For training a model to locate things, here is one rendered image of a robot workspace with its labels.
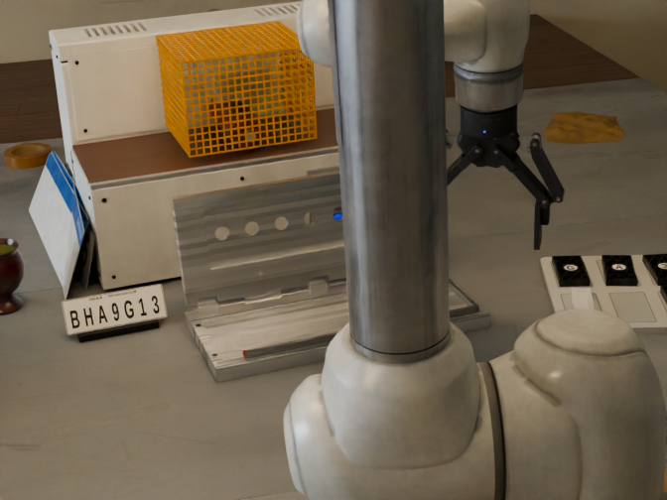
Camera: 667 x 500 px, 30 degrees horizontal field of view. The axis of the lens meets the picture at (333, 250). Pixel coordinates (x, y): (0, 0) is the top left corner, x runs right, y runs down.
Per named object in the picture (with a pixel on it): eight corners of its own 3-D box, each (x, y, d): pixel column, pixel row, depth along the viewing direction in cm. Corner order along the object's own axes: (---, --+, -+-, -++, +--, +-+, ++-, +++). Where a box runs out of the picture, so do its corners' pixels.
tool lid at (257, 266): (172, 198, 192) (170, 197, 194) (188, 315, 197) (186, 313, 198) (435, 157, 205) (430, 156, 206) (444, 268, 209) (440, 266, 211)
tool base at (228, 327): (216, 382, 182) (214, 360, 181) (185, 322, 200) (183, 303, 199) (489, 326, 195) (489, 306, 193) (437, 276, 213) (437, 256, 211)
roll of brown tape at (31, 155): (63, 158, 277) (61, 148, 276) (26, 172, 269) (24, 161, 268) (32, 150, 283) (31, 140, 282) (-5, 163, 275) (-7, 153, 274)
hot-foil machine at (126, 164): (102, 296, 211) (74, 78, 196) (68, 213, 246) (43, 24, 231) (504, 224, 232) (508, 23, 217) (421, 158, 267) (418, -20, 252)
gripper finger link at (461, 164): (484, 152, 166) (476, 145, 165) (431, 203, 172) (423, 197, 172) (488, 139, 169) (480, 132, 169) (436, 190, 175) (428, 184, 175)
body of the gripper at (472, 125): (524, 90, 166) (523, 153, 171) (461, 88, 168) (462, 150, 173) (517, 114, 160) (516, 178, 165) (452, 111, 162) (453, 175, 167)
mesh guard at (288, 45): (189, 158, 210) (180, 62, 203) (164, 123, 228) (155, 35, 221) (317, 138, 217) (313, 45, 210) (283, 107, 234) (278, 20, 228)
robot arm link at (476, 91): (459, 47, 166) (460, 87, 169) (448, 72, 158) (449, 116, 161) (527, 49, 164) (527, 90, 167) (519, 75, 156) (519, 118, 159)
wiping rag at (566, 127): (624, 145, 270) (624, 138, 269) (542, 143, 273) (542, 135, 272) (623, 113, 290) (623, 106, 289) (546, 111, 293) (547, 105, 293)
